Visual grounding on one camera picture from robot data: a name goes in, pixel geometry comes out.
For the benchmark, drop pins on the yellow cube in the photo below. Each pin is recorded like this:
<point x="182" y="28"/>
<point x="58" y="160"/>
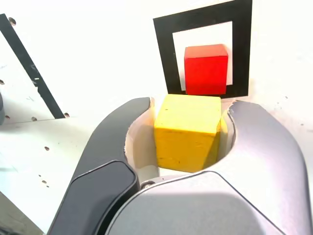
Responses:
<point x="185" y="137"/>

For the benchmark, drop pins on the red cube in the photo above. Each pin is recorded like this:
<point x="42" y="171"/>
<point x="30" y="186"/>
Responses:
<point x="205" y="73"/>

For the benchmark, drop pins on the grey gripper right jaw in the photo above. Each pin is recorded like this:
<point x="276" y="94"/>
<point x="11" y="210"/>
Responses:
<point x="256" y="171"/>

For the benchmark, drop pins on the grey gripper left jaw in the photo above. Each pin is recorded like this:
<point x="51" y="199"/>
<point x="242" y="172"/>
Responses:
<point x="102" y="171"/>

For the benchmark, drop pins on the black tape square outline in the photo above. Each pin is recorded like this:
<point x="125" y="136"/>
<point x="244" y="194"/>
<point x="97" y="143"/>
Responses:
<point x="242" y="49"/>

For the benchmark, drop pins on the black tape strip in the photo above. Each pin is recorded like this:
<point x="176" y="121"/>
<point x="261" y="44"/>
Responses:
<point x="31" y="71"/>

